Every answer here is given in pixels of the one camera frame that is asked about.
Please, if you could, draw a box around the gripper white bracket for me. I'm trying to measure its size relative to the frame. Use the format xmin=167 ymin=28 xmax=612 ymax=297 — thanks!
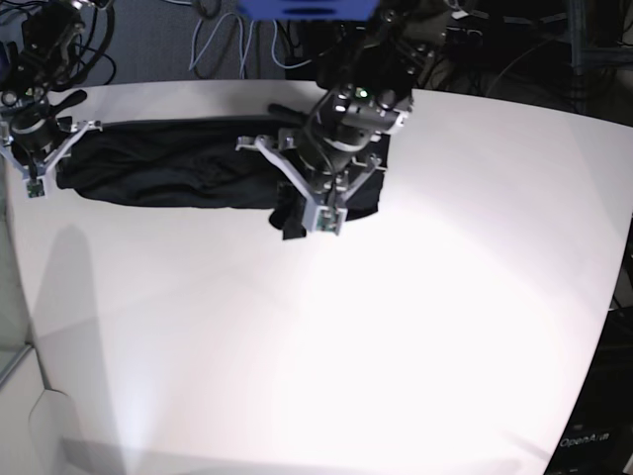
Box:
xmin=235 ymin=128 xmax=384 ymax=240
xmin=1 ymin=116 xmax=103 ymax=199

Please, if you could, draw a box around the black long-sleeve T-shirt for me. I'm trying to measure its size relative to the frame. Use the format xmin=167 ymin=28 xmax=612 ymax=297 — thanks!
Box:
xmin=52 ymin=116 xmax=392 ymax=242

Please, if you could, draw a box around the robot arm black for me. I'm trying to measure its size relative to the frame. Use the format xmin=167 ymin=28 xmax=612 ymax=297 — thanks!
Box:
xmin=1 ymin=1 xmax=116 ymax=199
xmin=235 ymin=1 xmax=460 ymax=239

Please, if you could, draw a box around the blue box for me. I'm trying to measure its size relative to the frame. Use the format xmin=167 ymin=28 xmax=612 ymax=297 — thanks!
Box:
xmin=238 ymin=0 xmax=379 ymax=21

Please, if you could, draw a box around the black OpenArm equipment case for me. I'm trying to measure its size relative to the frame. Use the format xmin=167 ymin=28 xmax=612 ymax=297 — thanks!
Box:
xmin=545 ymin=307 xmax=632 ymax=474

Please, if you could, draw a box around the white cable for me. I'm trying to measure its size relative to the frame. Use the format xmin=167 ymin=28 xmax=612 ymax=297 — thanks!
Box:
xmin=189 ymin=4 xmax=342 ymax=80

